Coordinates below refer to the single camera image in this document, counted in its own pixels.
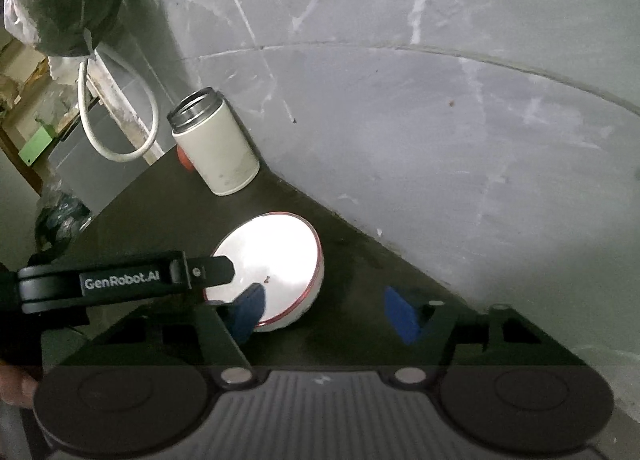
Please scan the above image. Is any white steel thermos cup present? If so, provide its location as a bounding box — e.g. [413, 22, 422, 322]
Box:
[167, 87, 260, 197]

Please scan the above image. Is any black garbage bag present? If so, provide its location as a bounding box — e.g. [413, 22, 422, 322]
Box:
[34, 178, 93, 254]

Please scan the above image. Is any red round fruit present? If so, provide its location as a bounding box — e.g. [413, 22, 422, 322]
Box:
[176, 147, 194, 172]

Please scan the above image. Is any person's left hand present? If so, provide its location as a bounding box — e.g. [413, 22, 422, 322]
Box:
[0, 362, 38, 409]

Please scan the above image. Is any dark grey cabinet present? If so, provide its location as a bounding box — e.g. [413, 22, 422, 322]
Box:
[48, 102, 163, 215]

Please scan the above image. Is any white looped hose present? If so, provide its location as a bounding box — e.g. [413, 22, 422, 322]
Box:
[77, 41, 161, 164]

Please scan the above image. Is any green box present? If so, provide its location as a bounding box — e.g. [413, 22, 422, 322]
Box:
[18, 125, 55, 166]

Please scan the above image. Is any white bowl red rim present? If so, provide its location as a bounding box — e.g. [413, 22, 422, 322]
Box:
[205, 212, 324, 333]

